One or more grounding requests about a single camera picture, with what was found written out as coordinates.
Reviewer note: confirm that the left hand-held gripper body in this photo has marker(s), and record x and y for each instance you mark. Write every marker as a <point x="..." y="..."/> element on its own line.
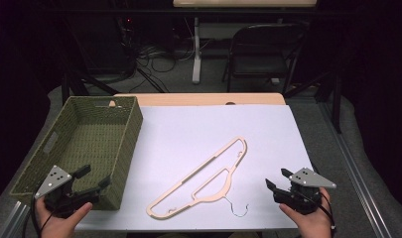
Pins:
<point x="53" y="180"/>

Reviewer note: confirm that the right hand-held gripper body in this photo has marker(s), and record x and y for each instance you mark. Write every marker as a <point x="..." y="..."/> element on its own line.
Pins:
<point x="307" y="180"/>

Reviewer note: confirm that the green woven basket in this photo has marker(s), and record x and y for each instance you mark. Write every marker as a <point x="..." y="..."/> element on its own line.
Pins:
<point x="89" y="142"/>

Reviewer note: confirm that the beige plastic clothes hanger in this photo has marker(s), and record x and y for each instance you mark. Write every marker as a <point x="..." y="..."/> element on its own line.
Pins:
<point x="196" y="199"/>

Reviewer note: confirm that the person's right hand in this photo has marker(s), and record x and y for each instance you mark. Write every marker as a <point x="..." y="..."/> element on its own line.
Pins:
<point x="316" y="224"/>

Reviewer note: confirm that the person's left hand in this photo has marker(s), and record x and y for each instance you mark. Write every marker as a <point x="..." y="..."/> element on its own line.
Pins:
<point x="59" y="228"/>

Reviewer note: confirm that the black metal stand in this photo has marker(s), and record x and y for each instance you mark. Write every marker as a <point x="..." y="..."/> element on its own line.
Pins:
<point x="335" y="99"/>
<point x="76" y="82"/>

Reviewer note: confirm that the dark curtain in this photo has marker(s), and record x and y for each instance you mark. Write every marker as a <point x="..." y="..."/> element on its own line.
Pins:
<point x="380" y="82"/>
<point x="16" y="99"/>

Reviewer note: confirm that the white sheet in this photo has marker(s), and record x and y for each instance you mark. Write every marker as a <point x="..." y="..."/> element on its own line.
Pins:
<point x="188" y="132"/>

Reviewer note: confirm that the black folding chair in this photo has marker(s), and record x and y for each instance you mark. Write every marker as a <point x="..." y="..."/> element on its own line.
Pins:
<point x="254" y="67"/>

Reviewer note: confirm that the light wooden table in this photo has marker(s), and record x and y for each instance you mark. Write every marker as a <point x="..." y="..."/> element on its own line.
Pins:
<point x="195" y="99"/>

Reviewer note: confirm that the white-legged desk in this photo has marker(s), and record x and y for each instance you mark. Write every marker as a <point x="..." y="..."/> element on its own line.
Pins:
<point x="197" y="49"/>

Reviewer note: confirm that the aluminium rail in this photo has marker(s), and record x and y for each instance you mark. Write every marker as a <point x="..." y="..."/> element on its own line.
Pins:
<point x="13" y="221"/>
<point x="354" y="172"/>

